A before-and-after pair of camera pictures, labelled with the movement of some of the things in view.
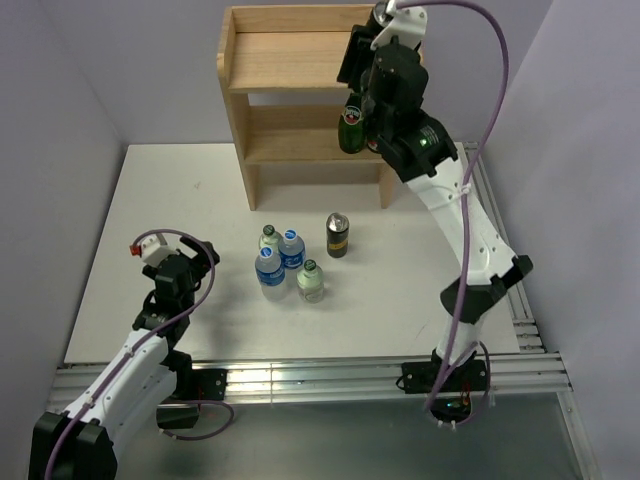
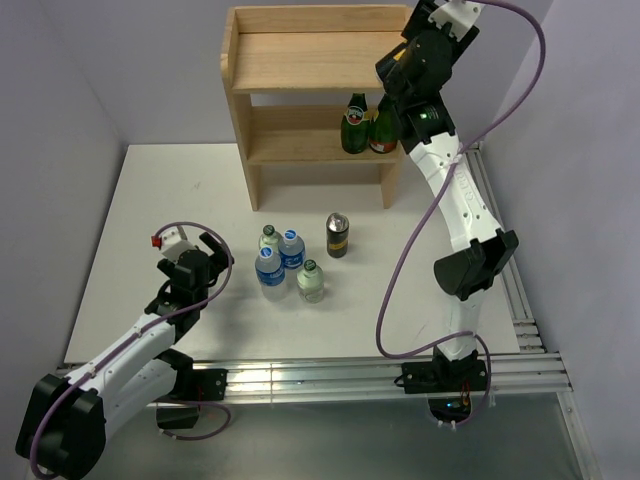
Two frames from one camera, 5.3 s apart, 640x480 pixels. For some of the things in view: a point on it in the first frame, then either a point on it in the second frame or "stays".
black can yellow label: x=337 y=234 stays
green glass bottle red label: x=352 y=129 stays
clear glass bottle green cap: x=310 y=283 stays
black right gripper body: x=351 y=57 to x=392 y=70
